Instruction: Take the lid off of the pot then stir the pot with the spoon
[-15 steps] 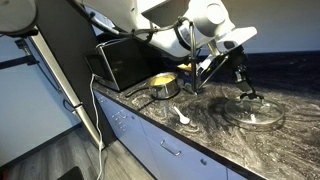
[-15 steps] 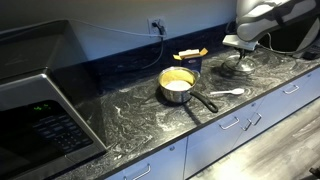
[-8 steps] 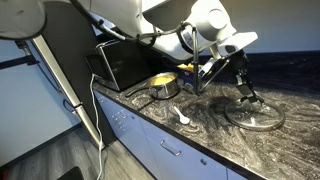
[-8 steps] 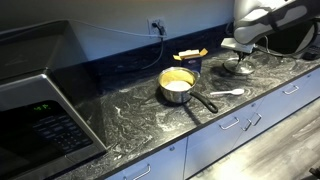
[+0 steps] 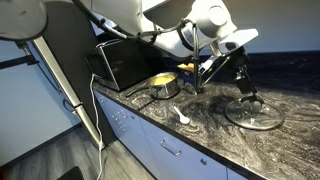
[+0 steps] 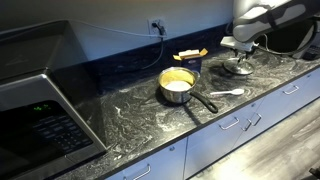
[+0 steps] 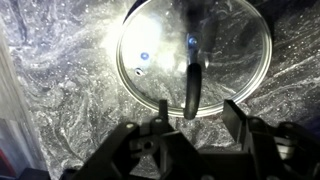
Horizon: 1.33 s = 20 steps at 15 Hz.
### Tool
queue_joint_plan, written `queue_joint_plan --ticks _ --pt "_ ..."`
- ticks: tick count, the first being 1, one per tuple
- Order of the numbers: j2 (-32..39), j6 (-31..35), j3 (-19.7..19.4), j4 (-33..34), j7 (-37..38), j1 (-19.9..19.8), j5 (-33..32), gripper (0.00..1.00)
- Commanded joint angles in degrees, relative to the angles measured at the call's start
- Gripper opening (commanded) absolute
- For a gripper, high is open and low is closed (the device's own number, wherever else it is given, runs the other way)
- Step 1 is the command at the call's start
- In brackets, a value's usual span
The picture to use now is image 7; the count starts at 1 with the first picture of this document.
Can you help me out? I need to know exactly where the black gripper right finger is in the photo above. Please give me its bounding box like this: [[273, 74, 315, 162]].
[[222, 99, 320, 180]]

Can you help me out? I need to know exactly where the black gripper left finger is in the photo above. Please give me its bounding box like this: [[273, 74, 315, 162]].
[[71, 99, 208, 180]]

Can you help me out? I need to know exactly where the glass lid with black handle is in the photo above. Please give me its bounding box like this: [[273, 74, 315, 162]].
[[115, 0, 273, 119]]

